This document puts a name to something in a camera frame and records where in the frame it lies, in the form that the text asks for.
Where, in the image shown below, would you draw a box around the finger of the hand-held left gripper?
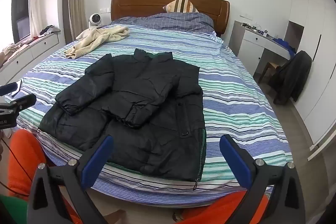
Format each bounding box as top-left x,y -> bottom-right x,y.
0,82 -> 21,95
12,93 -> 37,112

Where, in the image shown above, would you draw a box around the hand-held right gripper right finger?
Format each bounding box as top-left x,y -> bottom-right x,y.
219,134 -> 306,224

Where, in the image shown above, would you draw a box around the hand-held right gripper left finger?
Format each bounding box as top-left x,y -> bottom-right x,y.
28,135 -> 114,224

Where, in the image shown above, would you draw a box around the black puffer jacket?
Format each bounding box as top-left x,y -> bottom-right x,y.
37,48 -> 206,190

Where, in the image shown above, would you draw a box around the dark clothes pile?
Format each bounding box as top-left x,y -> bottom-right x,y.
39,25 -> 61,36

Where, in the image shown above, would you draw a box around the beige cloth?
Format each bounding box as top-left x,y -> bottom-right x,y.
0,42 -> 32,65

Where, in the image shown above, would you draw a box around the person's orange pants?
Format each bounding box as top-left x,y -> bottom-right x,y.
8,130 -> 271,224

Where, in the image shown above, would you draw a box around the bed with striped sheet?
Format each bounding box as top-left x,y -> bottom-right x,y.
10,17 -> 293,207

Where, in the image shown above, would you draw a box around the white window bench cabinet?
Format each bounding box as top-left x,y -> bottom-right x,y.
0,31 -> 59,85

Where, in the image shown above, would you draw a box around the window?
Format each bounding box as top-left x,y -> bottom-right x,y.
0,0 -> 32,48

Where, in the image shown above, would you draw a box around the white sheer curtain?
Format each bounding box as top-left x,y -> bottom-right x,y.
28,0 -> 44,38

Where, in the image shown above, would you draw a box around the cream fleece jacket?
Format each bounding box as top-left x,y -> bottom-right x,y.
64,25 -> 130,60

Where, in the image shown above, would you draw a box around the person's green sweater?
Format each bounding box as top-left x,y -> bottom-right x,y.
0,195 -> 29,224

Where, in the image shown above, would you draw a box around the wooden chair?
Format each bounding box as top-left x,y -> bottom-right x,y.
259,61 -> 282,84

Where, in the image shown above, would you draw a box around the dark coat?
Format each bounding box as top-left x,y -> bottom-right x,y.
270,50 -> 313,105

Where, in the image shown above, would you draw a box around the white round fan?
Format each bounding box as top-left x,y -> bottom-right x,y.
88,13 -> 104,29

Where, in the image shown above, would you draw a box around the white desk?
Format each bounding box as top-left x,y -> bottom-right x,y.
228,20 -> 298,76

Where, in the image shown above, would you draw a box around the blue cloth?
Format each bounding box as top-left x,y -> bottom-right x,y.
273,38 -> 297,59

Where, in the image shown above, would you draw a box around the white wardrobe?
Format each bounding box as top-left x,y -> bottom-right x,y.
283,0 -> 336,161

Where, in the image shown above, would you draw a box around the wooden headboard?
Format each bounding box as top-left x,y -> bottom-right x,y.
111,0 -> 230,37

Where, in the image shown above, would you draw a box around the blue checked quilt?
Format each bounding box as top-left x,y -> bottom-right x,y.
110,12 -> 214,32

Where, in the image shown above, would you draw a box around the orange striped pillow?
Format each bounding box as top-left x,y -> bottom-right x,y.
163,0 -> 200,14

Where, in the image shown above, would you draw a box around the black cable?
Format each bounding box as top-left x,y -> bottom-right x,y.
0,132 -> 32,198

